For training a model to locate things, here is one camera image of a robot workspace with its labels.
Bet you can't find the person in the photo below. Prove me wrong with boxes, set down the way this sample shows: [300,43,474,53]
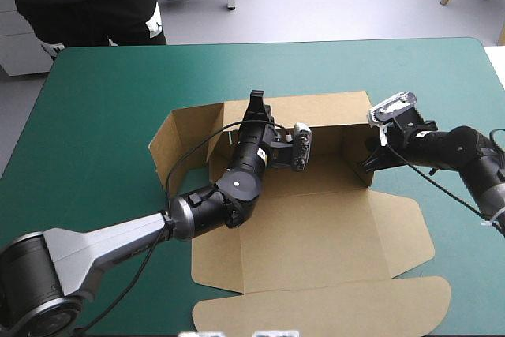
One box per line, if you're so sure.
[0,0,168,62]

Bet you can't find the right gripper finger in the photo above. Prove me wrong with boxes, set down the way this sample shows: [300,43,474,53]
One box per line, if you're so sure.
[356,152,379,175]

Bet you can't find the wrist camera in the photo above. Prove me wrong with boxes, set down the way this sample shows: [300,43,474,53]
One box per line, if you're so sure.
[366,91,418,129]
[290,122,315,173]

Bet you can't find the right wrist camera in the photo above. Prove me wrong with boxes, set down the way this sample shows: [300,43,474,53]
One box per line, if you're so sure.
[366,91,418,129]

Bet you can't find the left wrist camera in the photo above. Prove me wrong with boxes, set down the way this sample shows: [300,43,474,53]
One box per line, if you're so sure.
[290,122,315,173]

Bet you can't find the brown cardboard box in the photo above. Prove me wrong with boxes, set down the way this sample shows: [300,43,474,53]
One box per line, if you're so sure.
[148,90,452,337]

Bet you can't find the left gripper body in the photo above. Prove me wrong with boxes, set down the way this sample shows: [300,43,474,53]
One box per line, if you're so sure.
[238,103,278,145]

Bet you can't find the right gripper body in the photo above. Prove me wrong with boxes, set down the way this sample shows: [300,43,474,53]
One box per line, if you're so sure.
[365,110,439,171]

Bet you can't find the black cable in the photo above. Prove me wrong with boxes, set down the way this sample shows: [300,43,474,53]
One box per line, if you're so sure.
[74,120,273,334]
[380,128,505,235]

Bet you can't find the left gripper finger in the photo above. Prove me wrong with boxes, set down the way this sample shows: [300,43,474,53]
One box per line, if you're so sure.
[247,90,267,116]

